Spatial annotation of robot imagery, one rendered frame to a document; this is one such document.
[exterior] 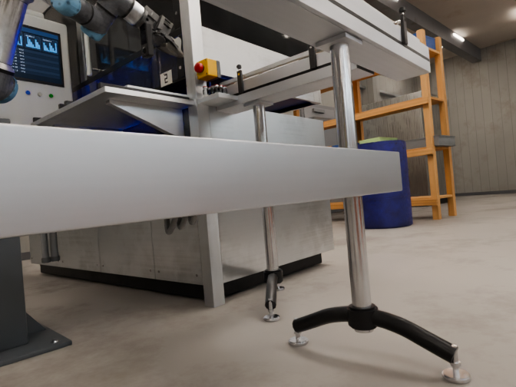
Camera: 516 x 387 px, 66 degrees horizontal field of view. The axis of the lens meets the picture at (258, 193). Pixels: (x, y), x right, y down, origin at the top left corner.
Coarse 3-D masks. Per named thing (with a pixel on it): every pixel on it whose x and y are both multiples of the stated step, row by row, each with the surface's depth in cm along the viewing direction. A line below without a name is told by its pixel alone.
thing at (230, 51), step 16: (80, 32) 231; (176, 32) 173; (208, 32) 174; (80, 48) 232; (208, 48) 174; (224, 48) 181; (240, 48) 190; (256, 48) 199; (80, 64) 233; (224, 64) 180; (240, 64) 189; (256, 64) 198; (176, 80) 175; (304, 96) 228; (320, 96) 241
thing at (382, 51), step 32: (224, 0) 78; (256, 0) 79; (288, 0) 80; (320, 0) 87; (352, 0) 99; (288, 32) 96; (320, 32) 98; (352, 32) 100; (384, 32) 112; (384, 64) 128; (416, 64) 131
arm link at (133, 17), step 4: (136, 4) 136; (132, 8) 135; (136, 8) 136; (140, 8) 137; (132, 12) 136; (136, 12) 137; (140, 12) 137; (128, 16) 136; (132, 16) 137; (136, 16) 137; (140, 16) 138; (128, 20) 138; (132, 20) 138; (136, 20) 138; (140, 20) 139; (132, 24) 140; (136, 24) 140
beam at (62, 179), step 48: (0, 144) 41; (48, 144) 44; (96, 144) 48; (144, 144) 53; (192, 144) 60; (240, 144) 68; (288, 144) 78; (0, 192) 40; (48, 192) 44; (96, 192) 48; (144, 192) 53; (192, 192) 59; (240, 192) 67; (288, 192) 77; (336, 192) 91; (384, 192) 111
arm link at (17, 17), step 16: (0, 0) 142; (16, 0) 143; (32, 0) 147; (0, 16) 142; (16, 16) 144; (0, 32) 143; (16, 32) 146; (0, 48) 144; (0, 64) 145; (0, 80) 145; (16, 80) 154; (0, 96) 148
